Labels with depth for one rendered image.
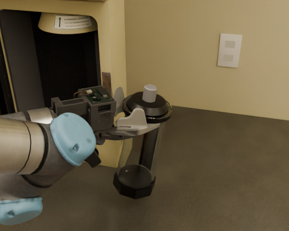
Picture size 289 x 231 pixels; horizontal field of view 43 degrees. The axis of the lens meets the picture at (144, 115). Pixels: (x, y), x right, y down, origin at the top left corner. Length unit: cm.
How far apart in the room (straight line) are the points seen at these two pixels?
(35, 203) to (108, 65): 40
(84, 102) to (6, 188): 21
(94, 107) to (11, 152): 24
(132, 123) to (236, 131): 57
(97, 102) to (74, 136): 18
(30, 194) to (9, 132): 15
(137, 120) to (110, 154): 32
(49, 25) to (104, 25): 15
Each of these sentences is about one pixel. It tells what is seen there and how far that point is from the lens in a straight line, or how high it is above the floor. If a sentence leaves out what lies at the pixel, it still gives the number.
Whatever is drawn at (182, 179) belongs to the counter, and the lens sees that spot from 102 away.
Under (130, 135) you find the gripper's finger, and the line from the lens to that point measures 73.
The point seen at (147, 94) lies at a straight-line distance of 76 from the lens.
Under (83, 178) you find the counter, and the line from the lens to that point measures 103.
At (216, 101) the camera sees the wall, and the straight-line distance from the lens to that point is 136.
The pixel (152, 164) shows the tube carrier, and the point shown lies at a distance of 83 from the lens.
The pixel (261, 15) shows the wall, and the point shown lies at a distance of 124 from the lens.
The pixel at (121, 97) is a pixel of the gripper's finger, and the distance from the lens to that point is 81.
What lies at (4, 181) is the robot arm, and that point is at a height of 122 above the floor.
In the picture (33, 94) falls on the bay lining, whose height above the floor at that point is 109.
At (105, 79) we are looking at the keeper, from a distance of 91.
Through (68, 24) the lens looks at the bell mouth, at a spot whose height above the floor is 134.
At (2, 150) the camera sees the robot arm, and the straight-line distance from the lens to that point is 48.
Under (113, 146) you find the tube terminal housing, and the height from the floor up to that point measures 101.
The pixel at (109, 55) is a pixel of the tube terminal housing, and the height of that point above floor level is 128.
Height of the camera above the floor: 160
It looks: 31 degrees down
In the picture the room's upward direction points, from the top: straight up
